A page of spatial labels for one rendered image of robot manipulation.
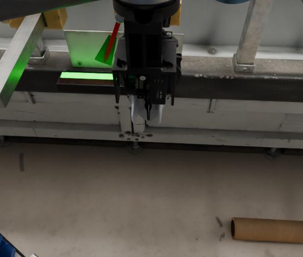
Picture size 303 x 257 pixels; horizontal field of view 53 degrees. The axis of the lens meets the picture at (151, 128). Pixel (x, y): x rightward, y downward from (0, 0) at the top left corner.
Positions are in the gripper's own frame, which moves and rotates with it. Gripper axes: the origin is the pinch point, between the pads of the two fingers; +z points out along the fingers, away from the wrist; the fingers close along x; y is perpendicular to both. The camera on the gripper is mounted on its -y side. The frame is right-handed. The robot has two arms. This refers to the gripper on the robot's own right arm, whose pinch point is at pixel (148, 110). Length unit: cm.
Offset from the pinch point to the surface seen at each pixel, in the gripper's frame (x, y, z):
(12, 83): -23.5, -4.9, -0.1
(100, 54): -12.6, -24.4, 8.1
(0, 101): -23.7, -0.2, -0.4
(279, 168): 56, -44, 82
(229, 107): 21.1, -28.0, 27.4
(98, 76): -13.2, -21.2, 11.9
